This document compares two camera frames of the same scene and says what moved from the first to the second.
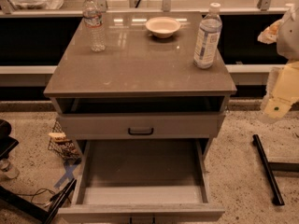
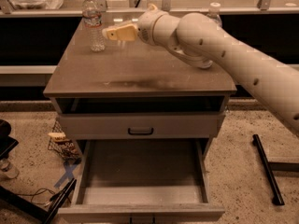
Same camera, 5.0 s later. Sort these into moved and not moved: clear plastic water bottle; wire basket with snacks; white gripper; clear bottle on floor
Moved: white gripper
Not moved: clear bottle on floor; clear plastic water bottle; wire basket with snacks
